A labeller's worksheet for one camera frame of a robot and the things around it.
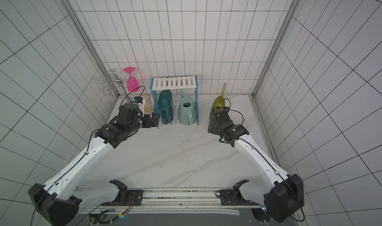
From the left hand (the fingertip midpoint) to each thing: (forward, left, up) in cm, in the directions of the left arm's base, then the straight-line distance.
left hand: (150, 118), depth 76 cm
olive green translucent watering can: (+28, -42, -21) cm, 55 cm away
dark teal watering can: (+12, -6, -5) cm, 15 cm away
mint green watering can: (+12, -19, -8) cm, 24 cm away
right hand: (+1, -34, -7) cm, 35 cm away
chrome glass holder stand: (+28, +23, +3) cm, 37 cm away
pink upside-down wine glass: (+34, +21, -7) cm, 40 cm away
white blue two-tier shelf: (+26, -9, +2) cm, 28 cm away
